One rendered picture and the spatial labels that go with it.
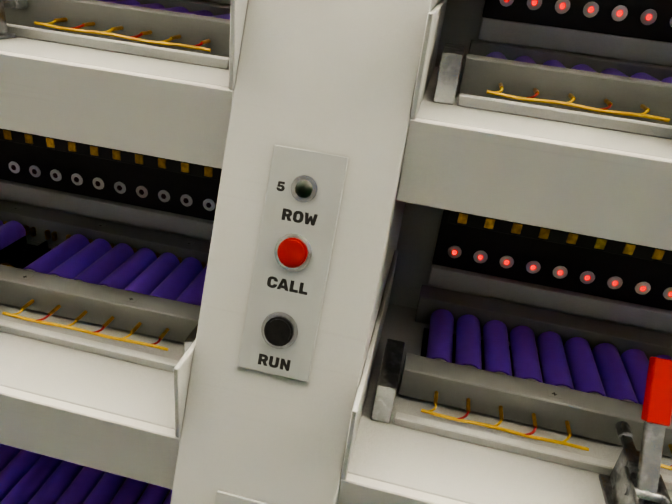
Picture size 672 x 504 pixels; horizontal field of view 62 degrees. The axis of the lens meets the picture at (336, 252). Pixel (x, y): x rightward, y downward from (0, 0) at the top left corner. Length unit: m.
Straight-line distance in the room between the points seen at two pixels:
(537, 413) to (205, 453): 0.20
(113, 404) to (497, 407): 0.24
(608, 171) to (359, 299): 0.14
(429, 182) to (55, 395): 0.25
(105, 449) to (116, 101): 0.20
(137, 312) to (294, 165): 0.17
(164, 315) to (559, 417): 0.27
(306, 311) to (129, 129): 0.15
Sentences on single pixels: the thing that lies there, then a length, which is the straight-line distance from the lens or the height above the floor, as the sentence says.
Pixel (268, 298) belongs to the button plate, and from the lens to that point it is 0.30.
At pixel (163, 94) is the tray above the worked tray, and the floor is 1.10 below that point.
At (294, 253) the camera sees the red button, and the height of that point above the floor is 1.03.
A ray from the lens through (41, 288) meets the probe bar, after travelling 0.45.
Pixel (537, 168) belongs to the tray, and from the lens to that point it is 0.30.
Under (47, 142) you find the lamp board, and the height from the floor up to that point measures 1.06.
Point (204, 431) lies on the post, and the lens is 0.34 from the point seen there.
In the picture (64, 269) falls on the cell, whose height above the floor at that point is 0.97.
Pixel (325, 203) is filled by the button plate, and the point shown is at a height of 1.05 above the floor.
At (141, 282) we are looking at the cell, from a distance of 0.45.
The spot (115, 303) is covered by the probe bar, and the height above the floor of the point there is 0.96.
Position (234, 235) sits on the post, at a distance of 0.31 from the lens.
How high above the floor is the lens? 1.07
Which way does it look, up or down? 7 degrees down
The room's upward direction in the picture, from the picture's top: 10 degrees clockwise
